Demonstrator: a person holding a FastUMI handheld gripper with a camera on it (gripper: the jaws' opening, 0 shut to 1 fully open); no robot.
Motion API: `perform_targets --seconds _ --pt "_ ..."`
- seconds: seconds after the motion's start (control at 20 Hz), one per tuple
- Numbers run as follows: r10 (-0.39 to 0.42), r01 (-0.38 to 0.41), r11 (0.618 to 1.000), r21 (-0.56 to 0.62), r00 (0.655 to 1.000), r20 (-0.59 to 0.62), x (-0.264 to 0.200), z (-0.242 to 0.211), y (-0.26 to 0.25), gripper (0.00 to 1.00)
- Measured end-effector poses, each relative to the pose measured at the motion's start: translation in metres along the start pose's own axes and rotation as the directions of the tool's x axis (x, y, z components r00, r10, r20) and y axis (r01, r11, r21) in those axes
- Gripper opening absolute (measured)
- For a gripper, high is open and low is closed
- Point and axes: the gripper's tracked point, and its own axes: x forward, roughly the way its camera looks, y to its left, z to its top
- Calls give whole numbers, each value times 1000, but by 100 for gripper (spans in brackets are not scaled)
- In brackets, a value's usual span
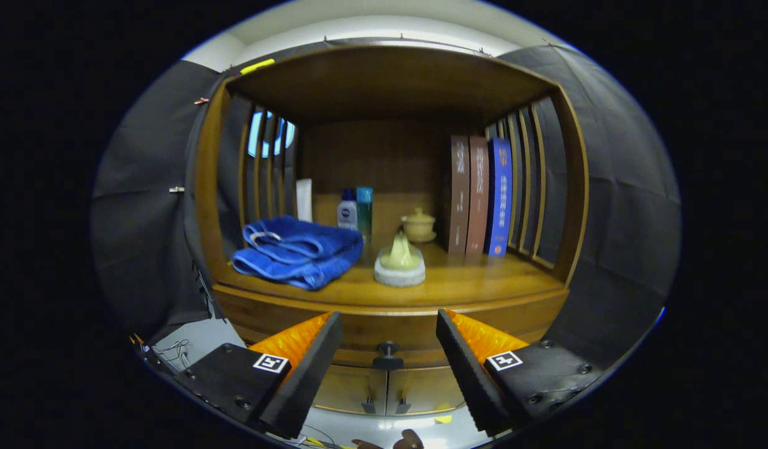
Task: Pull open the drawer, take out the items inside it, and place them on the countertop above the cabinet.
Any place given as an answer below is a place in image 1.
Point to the wooden cabinet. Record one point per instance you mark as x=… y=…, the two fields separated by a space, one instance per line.
x=384 y=81

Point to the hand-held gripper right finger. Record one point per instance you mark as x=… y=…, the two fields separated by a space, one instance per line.
x=468 y=380

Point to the dark brown book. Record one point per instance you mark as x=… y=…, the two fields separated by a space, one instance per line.
x=458 y=199

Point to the teal bottle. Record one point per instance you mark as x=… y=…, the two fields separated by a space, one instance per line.
x=364 y=209

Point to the black backdrop cloth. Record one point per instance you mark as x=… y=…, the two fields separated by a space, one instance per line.
x=621 y=187

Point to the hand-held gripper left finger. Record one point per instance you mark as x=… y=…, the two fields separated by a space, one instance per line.
x=302 y=380

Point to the wooden countertop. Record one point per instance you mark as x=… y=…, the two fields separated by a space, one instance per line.
x=471 y=277

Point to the wooden drawer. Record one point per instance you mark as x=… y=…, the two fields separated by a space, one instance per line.
x=390 y=324

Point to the white bottle with blue cap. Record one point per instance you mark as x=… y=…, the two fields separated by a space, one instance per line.
x=347 y=215

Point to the blue book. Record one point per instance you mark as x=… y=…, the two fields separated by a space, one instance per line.
x=499 y=199

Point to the beige lidded teacup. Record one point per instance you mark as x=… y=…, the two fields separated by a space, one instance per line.
x=419 y=227

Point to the reddish brown book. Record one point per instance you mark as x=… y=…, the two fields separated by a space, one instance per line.
x=477 y=199

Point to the white tube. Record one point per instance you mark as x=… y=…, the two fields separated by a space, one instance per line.
x=304 y=199

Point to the blue towel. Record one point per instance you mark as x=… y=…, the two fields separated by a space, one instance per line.
x=296 y=249

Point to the wooden cabinet door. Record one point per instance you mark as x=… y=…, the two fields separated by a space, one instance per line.
x=349 y=390
x=421 y=390

